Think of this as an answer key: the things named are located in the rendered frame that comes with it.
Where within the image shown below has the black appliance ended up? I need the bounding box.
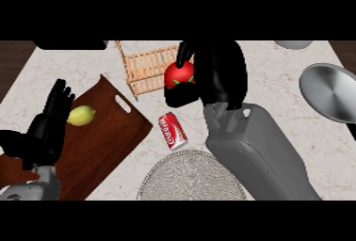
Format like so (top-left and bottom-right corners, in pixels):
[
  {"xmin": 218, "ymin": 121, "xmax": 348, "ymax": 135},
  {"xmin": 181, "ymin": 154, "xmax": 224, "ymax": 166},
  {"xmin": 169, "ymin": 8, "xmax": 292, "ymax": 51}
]
[{"xmin": 33, "ymin": 40, "xmax": 108, "ymax": 51}]

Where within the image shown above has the dark brown cutting board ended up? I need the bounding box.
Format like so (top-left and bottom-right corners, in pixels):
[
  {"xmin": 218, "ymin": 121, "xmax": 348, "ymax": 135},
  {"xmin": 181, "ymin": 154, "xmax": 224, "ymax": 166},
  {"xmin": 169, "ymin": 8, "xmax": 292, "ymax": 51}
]
[{"xmin": 0, "ymin": 73, "xmax": 154, "ymax": 201}]

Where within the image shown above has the yellow lemon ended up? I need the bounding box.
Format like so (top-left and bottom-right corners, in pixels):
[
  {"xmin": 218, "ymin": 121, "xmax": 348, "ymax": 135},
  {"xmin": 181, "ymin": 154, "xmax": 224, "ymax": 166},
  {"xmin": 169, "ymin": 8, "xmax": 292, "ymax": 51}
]
[{"xmin": 66, "ymin": 104, "xmax": 98, "ymax": 127}]

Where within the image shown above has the red tomato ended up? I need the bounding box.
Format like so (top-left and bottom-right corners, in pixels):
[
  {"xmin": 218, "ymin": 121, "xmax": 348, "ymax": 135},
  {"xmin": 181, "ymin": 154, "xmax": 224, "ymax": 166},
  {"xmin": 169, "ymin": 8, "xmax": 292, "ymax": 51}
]
[{"xmin": 165, "ymin": 60, "xmax": 197, "ymax": 89}]

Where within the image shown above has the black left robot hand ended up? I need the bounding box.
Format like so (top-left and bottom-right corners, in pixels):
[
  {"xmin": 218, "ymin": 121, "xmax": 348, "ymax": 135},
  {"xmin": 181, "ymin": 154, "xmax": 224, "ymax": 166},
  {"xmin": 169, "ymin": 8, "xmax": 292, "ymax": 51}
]
[{"xmin": 0, "ymin": 78, "xmax": 77, "ymax": 172}]

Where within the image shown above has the silver pan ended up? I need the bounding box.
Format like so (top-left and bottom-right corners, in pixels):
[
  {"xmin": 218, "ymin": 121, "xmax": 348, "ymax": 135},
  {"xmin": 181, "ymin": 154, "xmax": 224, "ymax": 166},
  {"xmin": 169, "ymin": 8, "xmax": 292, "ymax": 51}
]
[{"xmin": 297, "ymin": 62, "xmax": 356, "ymax": 140}]

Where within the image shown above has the grey round woven placemat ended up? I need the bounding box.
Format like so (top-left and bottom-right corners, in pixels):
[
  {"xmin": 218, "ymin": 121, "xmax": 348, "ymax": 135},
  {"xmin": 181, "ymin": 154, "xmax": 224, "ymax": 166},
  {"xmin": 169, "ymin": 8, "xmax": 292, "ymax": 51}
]
[{"xmin": 136, "ymin": 150, "xmax": 250, "ymax": 201}]

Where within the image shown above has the red soda can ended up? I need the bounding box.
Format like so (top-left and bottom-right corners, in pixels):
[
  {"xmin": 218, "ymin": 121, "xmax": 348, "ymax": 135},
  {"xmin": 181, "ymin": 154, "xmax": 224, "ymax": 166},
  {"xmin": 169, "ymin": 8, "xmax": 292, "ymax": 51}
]
[{"xmin": 157, "ymin": 111, "xmax": 190, "ymax": 152}]

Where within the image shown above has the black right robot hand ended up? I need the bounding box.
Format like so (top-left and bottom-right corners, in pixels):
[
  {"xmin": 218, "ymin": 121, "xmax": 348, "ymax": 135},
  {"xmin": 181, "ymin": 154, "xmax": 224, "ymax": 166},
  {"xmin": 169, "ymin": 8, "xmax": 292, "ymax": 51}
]
[{"xmin": 163, "ymin": 40, "xmax": 250, "ymax": 111}]

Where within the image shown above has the wooden tiered shelf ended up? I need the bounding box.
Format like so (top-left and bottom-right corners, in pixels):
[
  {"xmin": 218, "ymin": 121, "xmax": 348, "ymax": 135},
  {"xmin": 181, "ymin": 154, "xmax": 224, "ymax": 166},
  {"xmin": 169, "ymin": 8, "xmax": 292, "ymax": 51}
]
[{"xmin": 114, "ymin": 40, "xmax": 197, "ymax": 102}]

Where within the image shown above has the grey bowl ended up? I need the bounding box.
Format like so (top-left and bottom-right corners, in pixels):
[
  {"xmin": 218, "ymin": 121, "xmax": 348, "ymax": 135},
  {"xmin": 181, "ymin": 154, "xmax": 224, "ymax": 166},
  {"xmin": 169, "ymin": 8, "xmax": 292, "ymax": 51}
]
[{"xmin": 274, "ymin": 40, "xmax": 315, "ymax": 51}]

